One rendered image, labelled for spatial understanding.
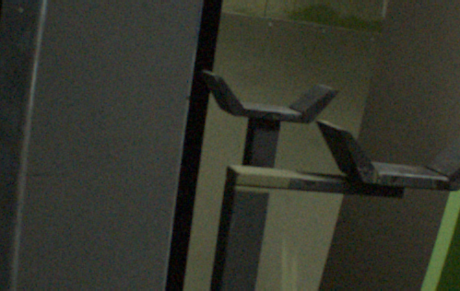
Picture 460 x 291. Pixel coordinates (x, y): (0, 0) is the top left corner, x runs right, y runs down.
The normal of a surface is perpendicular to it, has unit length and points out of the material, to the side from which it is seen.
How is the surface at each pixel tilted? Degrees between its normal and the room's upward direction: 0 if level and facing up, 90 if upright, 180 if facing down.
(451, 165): 45
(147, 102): 90
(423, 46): 90
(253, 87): 57
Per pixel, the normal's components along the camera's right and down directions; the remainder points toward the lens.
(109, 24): 0.27, 0.16
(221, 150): 0.30, -0.40
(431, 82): -0.94, -0.09
